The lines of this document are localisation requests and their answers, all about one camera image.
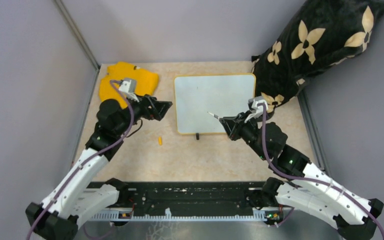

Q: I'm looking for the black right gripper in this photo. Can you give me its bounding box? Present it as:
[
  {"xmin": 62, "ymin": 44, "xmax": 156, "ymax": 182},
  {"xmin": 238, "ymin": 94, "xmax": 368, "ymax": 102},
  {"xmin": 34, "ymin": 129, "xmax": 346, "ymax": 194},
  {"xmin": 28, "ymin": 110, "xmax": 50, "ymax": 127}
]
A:
[{"xmin": 220, "ymin": 109, "xmax": 270, "ymax": 161}]

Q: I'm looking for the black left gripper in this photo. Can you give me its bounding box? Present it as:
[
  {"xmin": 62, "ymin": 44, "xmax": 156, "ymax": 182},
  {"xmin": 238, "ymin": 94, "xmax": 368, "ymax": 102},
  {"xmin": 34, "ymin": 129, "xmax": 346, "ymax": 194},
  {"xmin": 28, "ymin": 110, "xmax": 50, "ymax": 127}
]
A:
[{"xmin": 115, "ymin": 91, "xmax": 172, "ymax": 136}]

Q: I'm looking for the white whiteboard marker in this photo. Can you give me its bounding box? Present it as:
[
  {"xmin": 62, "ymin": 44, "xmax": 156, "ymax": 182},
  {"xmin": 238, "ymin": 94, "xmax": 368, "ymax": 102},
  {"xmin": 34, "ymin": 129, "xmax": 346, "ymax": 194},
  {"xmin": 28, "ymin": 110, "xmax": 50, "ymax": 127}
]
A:
[{"xmin": 207, "ymin": 111, "xmax": 220, "ymax": 120}]

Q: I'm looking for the yellow framed whiteboard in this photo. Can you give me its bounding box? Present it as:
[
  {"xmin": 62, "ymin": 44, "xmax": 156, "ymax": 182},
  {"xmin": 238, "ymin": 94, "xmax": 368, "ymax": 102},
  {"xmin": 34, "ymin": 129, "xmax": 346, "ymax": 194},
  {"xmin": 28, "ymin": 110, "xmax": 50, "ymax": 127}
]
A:
[{"xmin": 173, "ymin": 73, "xmax": 256, "ymax": 135}]

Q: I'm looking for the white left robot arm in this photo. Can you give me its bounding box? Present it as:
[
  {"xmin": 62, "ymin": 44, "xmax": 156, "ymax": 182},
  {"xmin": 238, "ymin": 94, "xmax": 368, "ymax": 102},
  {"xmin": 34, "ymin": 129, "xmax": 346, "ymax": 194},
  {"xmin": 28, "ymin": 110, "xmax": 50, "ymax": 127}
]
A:
[{"xmin": 25, "ymin": 94, "xmax": 173, "ymax": 240}]

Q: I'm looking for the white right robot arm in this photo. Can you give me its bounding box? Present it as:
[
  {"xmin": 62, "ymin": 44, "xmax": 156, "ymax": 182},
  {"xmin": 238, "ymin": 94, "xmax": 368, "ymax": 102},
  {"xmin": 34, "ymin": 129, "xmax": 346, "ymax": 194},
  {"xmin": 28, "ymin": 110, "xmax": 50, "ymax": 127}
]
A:
[{"xmin": 216, "ymin": 112, "xmax": 384, "ymax": 240}]

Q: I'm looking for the yellow folded cloth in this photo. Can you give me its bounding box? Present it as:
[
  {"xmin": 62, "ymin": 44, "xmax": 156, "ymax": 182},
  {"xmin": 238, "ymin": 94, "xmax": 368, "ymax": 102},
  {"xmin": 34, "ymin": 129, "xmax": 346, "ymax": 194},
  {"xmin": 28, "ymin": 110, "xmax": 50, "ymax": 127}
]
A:
[{"xmin": 98, "ymin": 61, "xmax": 160, "ymax": 110}]

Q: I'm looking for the black floral pillow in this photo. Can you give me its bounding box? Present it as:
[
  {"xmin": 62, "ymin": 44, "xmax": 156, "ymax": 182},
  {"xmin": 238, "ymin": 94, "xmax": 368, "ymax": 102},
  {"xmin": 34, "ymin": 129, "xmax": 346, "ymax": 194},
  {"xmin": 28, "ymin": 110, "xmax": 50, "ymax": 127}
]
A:
[{"xmin": 251, "ymin": 0, "xmax": 384, "ymax": 116}]

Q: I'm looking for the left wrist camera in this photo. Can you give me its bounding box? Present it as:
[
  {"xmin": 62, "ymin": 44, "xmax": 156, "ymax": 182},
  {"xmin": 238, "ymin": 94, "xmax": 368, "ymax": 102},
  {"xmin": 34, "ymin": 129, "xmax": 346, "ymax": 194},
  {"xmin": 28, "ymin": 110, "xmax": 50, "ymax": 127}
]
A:
[{"xmin": 118, "ymin": 78, "xmax": 140, "ymax": 102}]

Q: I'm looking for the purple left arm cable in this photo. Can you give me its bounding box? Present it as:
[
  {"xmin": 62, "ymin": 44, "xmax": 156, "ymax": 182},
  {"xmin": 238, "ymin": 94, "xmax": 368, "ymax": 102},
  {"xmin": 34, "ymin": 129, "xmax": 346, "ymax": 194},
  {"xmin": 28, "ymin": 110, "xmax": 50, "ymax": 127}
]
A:
[{"xmin": 24, "ymin": 79, "xmax": 136, "ymax": 240}]

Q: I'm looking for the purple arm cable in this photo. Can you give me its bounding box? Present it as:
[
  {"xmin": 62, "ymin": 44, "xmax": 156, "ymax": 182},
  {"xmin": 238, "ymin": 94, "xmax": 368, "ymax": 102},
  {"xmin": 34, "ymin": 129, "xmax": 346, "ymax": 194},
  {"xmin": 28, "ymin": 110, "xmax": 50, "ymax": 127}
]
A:
[
  {"xmin": 260, "ymin": 101, "xmax": 384, "ymax": 240},
  {"xmin": 24, "ymin": 79, "xmax": 136, "ymax": 240}
]

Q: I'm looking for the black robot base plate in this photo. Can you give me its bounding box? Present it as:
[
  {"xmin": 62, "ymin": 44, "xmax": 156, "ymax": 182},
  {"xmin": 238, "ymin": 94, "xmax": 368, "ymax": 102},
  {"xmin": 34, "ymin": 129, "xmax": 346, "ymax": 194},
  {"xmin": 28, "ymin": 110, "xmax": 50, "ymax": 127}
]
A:
[{"xmin": 111, "ymin": 181, "xmax": 285, "ymax": 217}]

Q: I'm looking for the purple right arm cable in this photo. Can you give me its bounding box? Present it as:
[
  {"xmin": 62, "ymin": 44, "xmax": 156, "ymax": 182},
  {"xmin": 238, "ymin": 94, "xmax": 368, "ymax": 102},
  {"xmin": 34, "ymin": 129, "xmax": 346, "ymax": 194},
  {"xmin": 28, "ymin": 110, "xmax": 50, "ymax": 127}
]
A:
[{"xmin": 260, "ymin": 101, "xmax": 384, "ymax": 240}]

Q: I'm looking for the aluminium frame rail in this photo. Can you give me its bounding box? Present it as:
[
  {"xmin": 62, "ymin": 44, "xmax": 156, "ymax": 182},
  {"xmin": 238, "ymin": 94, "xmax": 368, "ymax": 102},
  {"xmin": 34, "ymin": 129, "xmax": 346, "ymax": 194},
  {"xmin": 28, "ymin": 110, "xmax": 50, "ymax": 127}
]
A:
[{"xmin": 47, "ymin": 187, "xmax": 345, "ymax": 223}]

